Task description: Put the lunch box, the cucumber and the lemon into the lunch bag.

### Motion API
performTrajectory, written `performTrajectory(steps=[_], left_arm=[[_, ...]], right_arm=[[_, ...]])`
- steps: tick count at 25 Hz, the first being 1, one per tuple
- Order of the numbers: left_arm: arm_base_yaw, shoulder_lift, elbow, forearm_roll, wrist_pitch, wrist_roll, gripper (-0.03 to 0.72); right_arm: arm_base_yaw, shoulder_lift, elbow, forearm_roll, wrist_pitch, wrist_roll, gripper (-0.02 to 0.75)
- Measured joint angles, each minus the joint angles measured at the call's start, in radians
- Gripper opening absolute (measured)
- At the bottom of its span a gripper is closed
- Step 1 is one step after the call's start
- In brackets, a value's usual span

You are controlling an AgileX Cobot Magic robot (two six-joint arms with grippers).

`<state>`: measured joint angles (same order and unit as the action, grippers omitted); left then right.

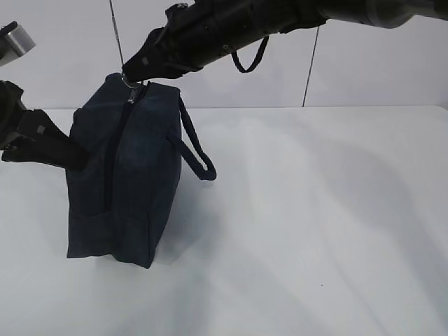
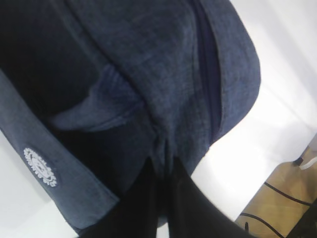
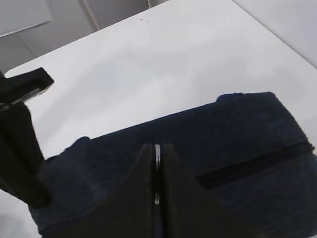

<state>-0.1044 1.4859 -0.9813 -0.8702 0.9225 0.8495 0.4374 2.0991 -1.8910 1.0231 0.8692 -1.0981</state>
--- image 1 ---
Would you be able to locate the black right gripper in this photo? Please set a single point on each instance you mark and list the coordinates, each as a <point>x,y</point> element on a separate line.
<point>199,34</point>

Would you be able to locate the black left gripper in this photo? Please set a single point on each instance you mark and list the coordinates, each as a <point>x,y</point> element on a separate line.
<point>42,141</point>

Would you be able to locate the dark blue lunch bag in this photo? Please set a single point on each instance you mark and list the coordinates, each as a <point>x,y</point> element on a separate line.
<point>138,139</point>

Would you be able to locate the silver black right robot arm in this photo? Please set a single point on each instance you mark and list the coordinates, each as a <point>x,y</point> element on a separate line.
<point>384,14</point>

